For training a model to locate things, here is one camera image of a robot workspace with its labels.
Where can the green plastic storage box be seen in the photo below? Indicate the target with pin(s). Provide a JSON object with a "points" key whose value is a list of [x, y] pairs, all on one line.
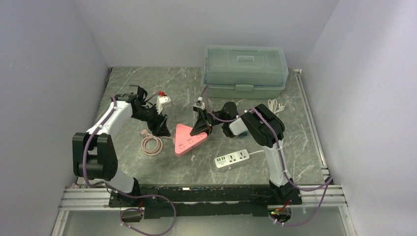
{"points": [[244, 72]]}

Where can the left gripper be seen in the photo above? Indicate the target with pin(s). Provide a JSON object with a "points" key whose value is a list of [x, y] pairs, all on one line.
{"points": [[158, 129]]}

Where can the aluminium rail frame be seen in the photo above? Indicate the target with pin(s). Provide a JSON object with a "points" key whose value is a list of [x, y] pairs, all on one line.
{"points": [[221, 176]]}

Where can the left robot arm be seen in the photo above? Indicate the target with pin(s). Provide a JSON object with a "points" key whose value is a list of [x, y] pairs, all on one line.
{"points": [[94, 155]]}

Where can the white power strip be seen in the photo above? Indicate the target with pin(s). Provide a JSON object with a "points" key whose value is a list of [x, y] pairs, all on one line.
{"points": [[230, 159]]}

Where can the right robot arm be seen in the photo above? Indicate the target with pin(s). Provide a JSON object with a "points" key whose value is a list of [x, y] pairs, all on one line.
{"points": [[265, 128]]}

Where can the pink triangular socket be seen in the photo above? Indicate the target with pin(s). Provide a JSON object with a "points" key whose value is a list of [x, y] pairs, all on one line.
{"points": [[184, 142]]}

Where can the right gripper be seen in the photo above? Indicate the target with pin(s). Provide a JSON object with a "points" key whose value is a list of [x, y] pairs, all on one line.
{"points": [[203, 124]]}

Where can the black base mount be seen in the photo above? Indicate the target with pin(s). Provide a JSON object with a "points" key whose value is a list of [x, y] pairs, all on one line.
{"points": [[200, 200]]}

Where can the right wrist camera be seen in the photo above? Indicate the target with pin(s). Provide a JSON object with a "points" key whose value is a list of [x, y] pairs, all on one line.
{"points": [[199, 105]]}

